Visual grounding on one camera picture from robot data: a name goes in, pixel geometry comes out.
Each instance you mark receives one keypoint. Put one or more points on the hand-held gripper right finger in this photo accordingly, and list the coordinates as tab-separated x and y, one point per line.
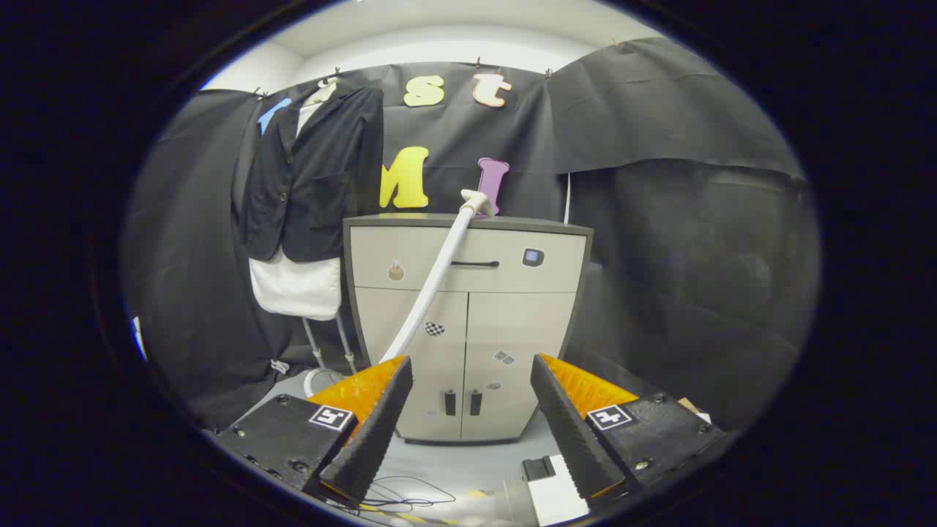
567	432

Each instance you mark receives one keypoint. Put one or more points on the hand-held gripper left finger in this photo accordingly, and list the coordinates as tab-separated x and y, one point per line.
377	432

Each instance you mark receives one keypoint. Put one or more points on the white garment steamer base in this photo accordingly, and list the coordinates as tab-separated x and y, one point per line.
313	380

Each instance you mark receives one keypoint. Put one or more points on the white shirt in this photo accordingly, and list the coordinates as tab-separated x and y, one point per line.
293	289

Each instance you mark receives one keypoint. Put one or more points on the black suit jacket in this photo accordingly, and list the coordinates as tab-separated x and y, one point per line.
315	190

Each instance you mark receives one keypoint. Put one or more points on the grey steamer stand pole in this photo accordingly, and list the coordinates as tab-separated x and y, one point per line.
346	344
313	344

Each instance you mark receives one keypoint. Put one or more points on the white clothes hanger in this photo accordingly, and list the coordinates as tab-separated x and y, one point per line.
322	91

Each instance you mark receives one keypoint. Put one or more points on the white and black box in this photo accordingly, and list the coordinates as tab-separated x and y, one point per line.
556	501

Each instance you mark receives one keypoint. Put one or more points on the beige cabinet with grey top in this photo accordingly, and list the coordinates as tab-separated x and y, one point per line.
512	322

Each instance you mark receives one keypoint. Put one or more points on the cardboard piece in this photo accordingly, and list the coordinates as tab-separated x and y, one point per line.
692	408

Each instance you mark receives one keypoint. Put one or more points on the black backdrop cloth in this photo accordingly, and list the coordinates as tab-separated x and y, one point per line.
659	219

